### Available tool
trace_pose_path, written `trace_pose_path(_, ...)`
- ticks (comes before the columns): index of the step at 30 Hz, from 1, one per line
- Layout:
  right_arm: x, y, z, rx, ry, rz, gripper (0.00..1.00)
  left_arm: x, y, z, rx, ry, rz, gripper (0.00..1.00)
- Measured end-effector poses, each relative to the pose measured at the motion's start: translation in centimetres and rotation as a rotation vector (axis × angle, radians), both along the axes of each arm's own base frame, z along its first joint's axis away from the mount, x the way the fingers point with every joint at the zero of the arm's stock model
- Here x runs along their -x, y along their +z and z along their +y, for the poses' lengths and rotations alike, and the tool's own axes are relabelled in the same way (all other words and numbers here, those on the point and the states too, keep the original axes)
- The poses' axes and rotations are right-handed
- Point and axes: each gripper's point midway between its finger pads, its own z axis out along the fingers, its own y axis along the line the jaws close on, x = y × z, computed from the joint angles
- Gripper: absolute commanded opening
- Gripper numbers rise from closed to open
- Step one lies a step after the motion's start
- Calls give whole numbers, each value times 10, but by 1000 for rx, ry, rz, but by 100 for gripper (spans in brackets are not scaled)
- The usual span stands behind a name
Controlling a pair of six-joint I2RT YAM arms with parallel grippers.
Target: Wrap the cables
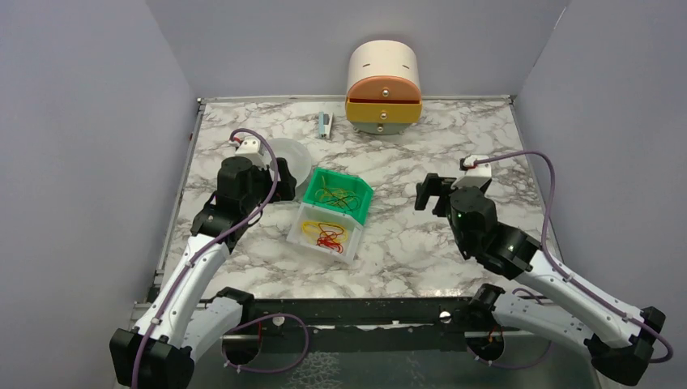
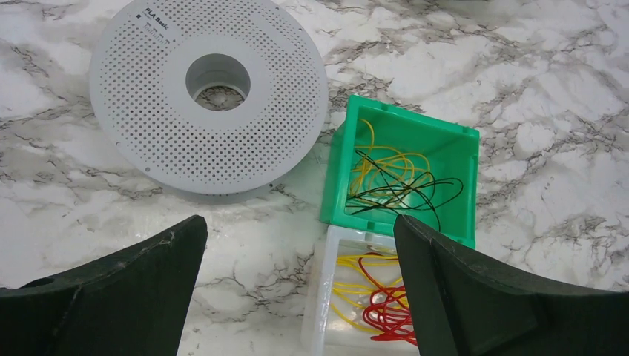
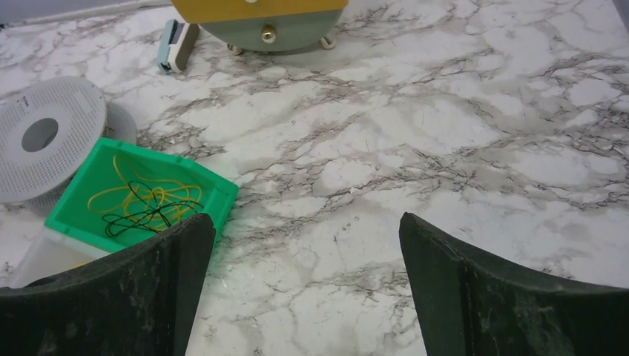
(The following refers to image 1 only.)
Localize white plastic cable spool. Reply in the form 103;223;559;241
267;138;313;200

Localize green plastic bin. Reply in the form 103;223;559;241
303;168;373;225

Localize red cable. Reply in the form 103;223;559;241
314;222;346;254

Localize white plastic bin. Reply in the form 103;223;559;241
286;203;363;265

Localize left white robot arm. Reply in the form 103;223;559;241
109;156;297;388

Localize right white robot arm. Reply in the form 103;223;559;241
414;173;665;386

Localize small teal white clip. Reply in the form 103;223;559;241
318;111;333;139

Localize cream mini drawer cabinet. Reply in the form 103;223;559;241
345;40;423;135

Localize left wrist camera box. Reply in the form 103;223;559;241
231;135;264;158

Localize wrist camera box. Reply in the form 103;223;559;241
231;135;264;158
451;155;492;192

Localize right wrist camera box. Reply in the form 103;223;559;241
451;155;492;192

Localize yellow and black cables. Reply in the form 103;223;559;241
314;182;361;212

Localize yellow cable in white bin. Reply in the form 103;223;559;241
301;220;349;247

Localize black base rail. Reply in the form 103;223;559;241
144;287;516;356

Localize aluminium table frame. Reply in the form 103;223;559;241
123;96;608;389

